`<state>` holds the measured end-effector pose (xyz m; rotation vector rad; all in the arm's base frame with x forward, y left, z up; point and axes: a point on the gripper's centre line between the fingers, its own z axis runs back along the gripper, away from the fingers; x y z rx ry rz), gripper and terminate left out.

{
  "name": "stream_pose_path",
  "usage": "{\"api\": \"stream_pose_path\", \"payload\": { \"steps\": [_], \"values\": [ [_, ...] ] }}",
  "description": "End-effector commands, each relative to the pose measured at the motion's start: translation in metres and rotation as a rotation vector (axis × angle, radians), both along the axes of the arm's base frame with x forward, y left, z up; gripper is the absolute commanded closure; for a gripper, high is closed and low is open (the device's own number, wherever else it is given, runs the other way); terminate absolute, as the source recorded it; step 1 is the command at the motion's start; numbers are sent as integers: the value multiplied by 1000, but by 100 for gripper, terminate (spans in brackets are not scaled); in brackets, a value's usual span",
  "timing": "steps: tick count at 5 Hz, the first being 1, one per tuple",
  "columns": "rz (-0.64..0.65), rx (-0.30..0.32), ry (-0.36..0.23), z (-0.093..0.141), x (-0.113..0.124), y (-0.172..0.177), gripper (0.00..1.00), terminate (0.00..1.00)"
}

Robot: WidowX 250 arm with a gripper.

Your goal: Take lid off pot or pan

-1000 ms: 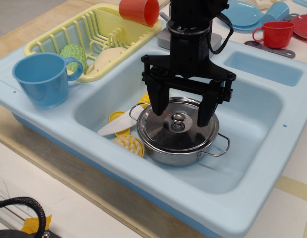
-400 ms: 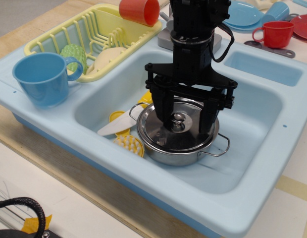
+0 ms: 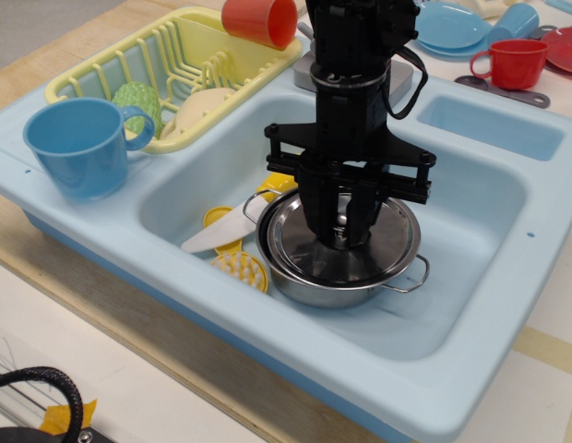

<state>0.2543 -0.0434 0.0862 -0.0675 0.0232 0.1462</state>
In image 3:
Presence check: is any grey toy faucet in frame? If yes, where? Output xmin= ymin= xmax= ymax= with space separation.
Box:
xmin=294 ymin=22 xmax=413 ymax=107

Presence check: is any yellow dish drying rack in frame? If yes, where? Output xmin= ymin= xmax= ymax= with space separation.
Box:
xmin=44 ymin=6 xmax=303 ymax=154

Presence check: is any blue plastic cup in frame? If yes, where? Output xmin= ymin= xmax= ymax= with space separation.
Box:
xmin=23 ymin=98 xmax=155 ymax=202

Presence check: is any cream plastic plate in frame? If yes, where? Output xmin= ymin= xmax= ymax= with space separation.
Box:
xmin=160 ymin=88 xmax=236 ymax=140

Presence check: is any blue plates stack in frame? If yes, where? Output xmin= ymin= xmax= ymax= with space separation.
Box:
xmin=416 ymin=2 xmax=492 ymax=58

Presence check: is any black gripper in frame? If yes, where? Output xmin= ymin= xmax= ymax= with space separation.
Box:
xmin=264 ymin=68 xmax=436 ymax=247

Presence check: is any green toy fruit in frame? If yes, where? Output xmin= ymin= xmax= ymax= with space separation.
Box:
xmin=112 ymin=81 xmax=163 ymax=138

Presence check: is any red mug on table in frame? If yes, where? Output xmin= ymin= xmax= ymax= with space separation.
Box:
xmin=470 ymin=39 xmax=548 ymax=90

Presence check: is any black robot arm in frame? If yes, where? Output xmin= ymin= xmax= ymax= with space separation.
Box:
xmin=265 ymin=1 xmax=436 ymax=249

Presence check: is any grey plastic utensil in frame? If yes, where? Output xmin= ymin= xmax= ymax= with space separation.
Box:
xmin=454 ymin=76 xmax=551 ymax=109

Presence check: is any red plate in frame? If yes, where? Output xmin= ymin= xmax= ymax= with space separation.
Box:
xmin=541 ymin=27 xmax=572 ymax=74

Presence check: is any stainless steel pot lid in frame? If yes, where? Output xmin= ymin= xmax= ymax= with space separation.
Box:
xmin=265 ymin=190 xmax=421 ymax=288

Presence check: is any light blue toy sink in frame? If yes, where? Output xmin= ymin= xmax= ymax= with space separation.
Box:
xmin=0 ymin=70 xmax=572 ymax=442

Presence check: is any yellow dish brush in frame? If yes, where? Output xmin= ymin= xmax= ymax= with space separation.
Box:
xmin=202 ymin=205 xmax=270 ymax=294

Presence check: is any yellow handled toy knife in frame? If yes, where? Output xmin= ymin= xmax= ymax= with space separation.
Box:
xmin=181 ymin=173 xmax=297 ymax=254

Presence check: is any yellow tape piece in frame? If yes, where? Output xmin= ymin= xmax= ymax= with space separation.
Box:
xmin=39 ymin=400 xmax=98 ymax=436

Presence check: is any cream plastic item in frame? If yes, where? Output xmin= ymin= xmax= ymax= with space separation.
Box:
xmin=471 ymin=0 xmax=515 ymax=19

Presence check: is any blue cup on table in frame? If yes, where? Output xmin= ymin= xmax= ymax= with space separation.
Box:
xmin=486 ymin=3 xmax=540 ymax=45

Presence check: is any black braided cable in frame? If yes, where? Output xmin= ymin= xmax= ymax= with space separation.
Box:
xmin=0 ymin=366 xmax=86 ymax=443

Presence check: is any red cup in rack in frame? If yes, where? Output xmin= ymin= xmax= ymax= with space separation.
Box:
xmin=221 ymin=0 xmax=298 ymax=50

